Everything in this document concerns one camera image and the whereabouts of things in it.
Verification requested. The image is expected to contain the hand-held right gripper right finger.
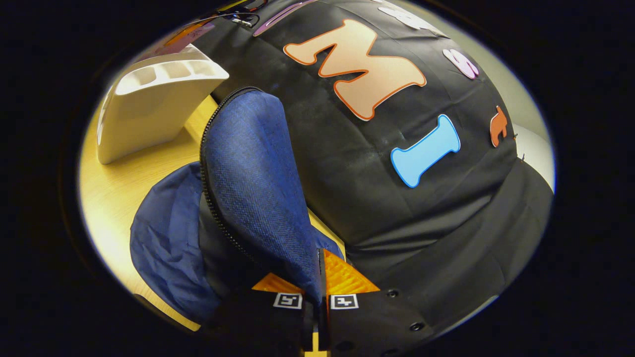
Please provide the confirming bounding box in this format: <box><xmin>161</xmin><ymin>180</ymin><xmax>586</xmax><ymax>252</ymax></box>
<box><xmin>319</xmin><ymin>248</ymin><xmax>440</xmax><ymax>357</ymax></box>

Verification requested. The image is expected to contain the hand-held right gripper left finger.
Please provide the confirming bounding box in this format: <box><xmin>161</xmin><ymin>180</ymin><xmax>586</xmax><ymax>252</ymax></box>
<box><xmin>201</xmin><ymin>272</ymin><xmax>319</xmax><ymax>357</ymax></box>

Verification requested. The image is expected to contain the white plastic bookshelf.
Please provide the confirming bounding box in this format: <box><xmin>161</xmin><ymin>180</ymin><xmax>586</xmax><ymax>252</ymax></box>
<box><xmin>97</xmin><ymin>44</ymin><xmax>230</xmax><ymax>165</ymax></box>

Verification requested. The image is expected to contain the blue schoolbag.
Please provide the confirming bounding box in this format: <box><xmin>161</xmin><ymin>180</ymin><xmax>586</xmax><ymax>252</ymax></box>
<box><xmin>130</xmin><ymin>87</ymin><xmax>348</xmax><ymax>325</ymax></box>

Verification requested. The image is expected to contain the black backdrop cloth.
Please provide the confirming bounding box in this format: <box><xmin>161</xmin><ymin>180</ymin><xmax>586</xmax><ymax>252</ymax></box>
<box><xmin>189</xmin><ymin>0</ymin><xmax>555</xmax><ymax>343</ymax></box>

